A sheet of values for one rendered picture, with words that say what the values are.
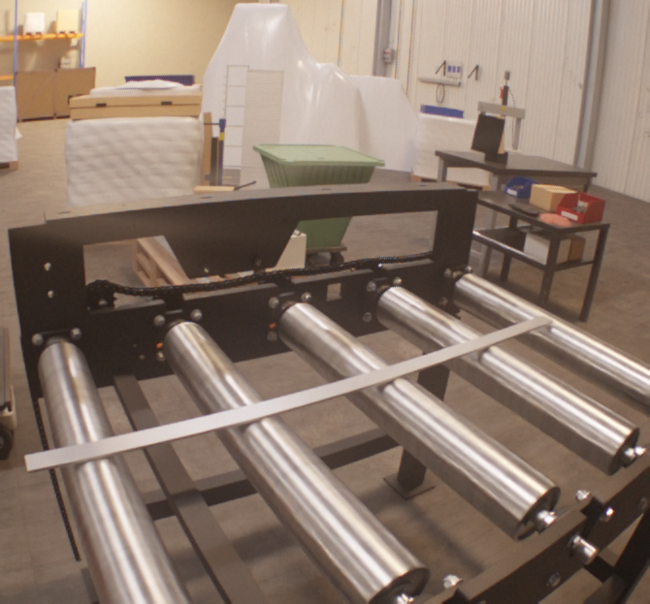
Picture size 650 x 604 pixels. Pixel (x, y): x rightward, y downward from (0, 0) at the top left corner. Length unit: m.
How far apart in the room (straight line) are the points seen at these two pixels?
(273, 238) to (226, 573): 0.82
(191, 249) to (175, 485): 0.55
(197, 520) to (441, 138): 7.38
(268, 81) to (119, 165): 1.48
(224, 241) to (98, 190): 3.48
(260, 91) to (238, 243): 3.73
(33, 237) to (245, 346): 0.62
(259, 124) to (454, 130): 3.70
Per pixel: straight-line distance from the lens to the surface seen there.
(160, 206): 1.22
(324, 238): 4.10
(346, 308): 1.55
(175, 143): 4.54
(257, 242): 1.34
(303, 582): 1.84
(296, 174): 3.79
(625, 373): 1.40
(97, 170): 4.69
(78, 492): 0.84
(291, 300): 1.41
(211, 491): 1.66
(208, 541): 0.91
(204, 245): 1.28
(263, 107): 4.99
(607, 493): 0.90
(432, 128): 7.98
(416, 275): 1.67
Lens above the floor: 1.46
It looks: 22 degrees down
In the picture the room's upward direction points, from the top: 4 degrees clockwise
